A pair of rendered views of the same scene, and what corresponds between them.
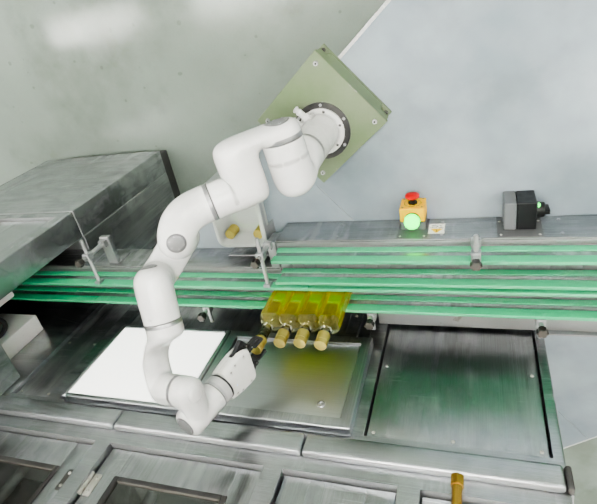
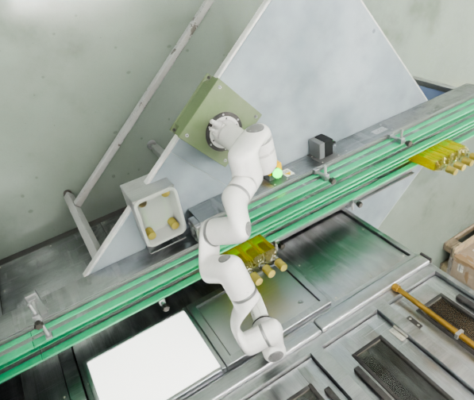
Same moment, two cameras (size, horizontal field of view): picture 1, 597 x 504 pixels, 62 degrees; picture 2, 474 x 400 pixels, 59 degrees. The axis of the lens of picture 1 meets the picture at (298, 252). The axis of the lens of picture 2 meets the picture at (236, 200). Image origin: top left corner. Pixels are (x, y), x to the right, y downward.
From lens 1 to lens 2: 106 cm
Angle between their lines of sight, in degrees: 40
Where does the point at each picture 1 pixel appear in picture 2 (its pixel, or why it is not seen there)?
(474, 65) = (290, 71)
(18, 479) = not seen: outside the picture
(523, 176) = (315, 127)
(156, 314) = (249, 286)
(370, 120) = (252, 116)
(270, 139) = (265, 139)
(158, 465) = not seen: outside the picture
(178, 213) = (241, 208)
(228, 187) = (250, 179)
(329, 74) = (228, 92)
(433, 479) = (385, 294)
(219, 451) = (277, 367)
